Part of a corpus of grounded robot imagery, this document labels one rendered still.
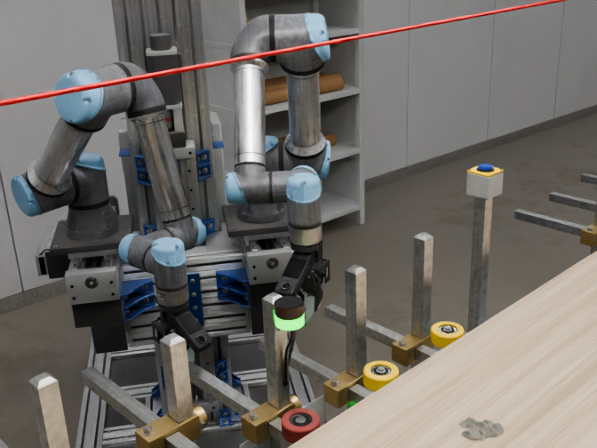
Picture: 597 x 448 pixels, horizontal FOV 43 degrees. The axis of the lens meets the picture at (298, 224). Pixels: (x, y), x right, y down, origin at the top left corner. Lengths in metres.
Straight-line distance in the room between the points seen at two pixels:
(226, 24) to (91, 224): 2.17
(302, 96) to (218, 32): 2.27
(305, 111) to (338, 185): 3.03
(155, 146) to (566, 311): 1.11
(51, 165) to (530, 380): 1.25
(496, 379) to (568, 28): 5.79
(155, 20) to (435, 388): 1.27
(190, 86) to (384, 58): 3.29
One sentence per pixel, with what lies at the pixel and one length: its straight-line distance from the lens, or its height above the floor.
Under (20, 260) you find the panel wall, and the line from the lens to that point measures 4.19.
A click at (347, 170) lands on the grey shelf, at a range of 4.92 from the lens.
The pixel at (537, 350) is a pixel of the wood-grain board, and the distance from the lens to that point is 1.86.
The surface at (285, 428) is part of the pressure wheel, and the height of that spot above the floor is 0.90.
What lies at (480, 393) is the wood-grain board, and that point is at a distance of 1.69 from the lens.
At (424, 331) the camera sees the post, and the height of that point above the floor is 0.85.
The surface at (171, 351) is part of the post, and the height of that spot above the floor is 1.13.
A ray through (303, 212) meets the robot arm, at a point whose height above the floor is 1.26.
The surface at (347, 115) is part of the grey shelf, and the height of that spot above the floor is 0.70.
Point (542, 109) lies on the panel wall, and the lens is 7.18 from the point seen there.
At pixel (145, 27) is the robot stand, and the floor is 1.59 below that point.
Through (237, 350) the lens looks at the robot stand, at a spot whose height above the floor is 0.21.
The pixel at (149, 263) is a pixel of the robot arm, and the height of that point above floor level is 1.13.
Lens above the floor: 1.85
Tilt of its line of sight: 22 degrees down
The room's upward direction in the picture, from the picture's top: 2 degrees counter-clockwise
